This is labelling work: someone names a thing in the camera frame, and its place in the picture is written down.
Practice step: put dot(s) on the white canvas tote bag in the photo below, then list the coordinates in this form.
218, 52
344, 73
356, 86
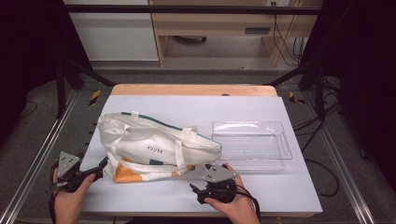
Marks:
146, 146

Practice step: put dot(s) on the person's left hand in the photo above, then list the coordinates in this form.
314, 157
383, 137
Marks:
70, 200

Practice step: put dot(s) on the person's right hand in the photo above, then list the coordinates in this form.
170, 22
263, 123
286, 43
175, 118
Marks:
239, 205

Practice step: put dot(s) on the light wooden desk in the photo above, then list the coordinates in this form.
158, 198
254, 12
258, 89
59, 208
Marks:
218, 21

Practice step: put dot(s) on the white table mat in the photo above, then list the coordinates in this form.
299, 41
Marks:
193, 105

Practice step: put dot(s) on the black metal stand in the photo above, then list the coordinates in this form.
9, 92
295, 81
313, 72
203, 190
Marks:
62, 90
319, 93

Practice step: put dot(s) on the aluminium rail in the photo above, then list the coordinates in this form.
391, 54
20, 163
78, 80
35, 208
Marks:
342, 161
37, 158

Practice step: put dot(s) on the black horizontal frame bar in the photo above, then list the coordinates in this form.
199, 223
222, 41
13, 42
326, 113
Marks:
186, 9

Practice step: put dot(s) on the clear plastic storage bin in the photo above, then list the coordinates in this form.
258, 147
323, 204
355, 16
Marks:
252, 146

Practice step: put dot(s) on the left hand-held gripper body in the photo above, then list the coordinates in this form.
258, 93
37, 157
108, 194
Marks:
69, 165

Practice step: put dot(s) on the black curtain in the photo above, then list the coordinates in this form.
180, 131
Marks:
364, 62
28, 46

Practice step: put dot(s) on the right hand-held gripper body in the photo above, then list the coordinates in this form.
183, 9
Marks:
218, 189

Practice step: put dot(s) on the white cabinet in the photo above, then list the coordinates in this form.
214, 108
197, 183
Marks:
115, 34

